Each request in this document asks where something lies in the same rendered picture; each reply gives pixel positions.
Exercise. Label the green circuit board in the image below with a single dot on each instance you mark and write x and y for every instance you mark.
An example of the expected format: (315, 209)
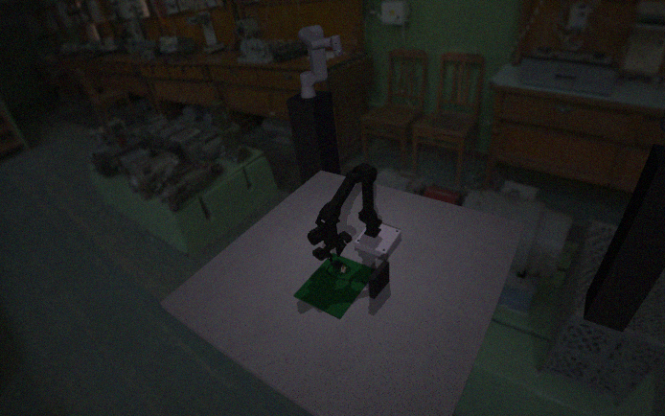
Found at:
(334, 295)

